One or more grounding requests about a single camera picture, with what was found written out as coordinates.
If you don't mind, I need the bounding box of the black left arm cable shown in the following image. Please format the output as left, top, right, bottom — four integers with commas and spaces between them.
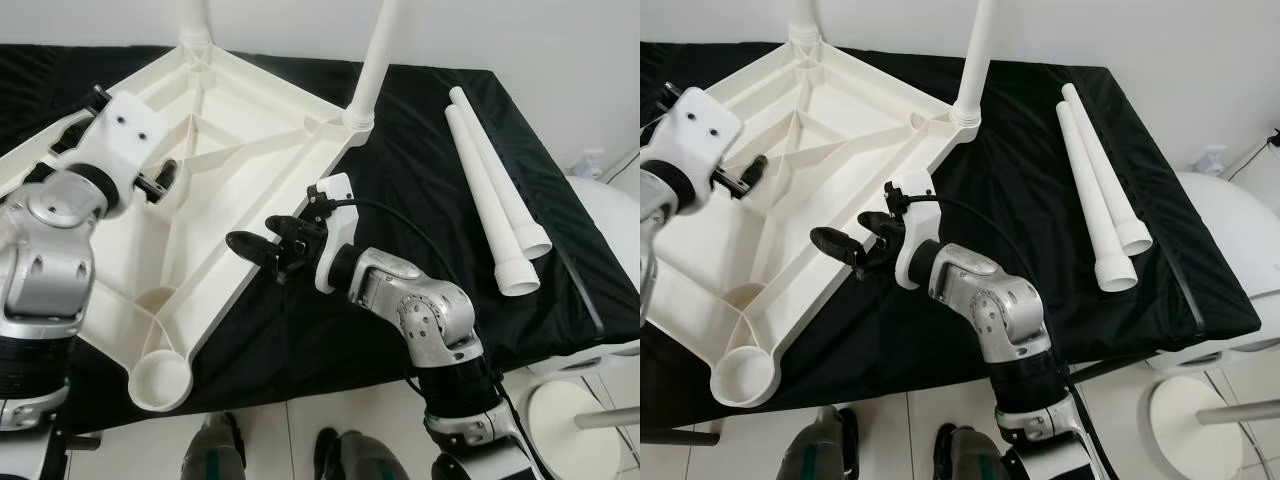
640, 82, 691, 136
0, 85, 111, 191

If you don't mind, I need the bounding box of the white round base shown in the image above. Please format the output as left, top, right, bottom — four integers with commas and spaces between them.
525, 378, 626, 480
1148, 375, 1246, 480

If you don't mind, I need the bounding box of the grey robot left foot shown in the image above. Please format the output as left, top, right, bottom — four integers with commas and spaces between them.
180, 412, 248, 480
780, 405, 859, 480

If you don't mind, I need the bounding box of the grey robot right foot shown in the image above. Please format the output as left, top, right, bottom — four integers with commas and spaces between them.
935, 425, 1021, 480
315, 428, 411, 480

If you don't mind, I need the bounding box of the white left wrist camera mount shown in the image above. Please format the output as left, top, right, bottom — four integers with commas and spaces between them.
70, 90, 169, 201
650, 87, 744, 196

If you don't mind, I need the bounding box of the thin black power cable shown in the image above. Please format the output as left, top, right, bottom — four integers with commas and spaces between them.
1225, 140, 1276, 181

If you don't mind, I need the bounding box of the black table cloth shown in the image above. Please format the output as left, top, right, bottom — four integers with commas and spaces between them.
0, 45, 641, 436
640, 42, 1263, 446

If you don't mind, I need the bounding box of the grey robot foot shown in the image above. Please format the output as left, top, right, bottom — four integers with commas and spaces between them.
315, 428, 411, 480
180, 412, 248, 480
935, 425, 1021, 480
780, 405, 859, 480

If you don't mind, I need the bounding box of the white plastic table top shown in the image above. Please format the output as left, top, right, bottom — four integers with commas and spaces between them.
640, 40, 986, 409
0, 45, 376, 413

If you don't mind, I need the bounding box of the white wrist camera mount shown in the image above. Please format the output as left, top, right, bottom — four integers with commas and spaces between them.
890, 170, 939, 291
650, 87, 744, 196
70, 90, 169, 201
312, 172, 359, 291

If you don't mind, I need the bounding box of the grey metal rod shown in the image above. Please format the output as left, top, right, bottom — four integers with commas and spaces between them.
1198, 398, 1280, 426
575, 405, 641, 431

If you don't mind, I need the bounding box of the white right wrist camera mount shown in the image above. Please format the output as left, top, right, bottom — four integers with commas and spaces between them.
312, 172, 359, 291
890, 170, 939, 291

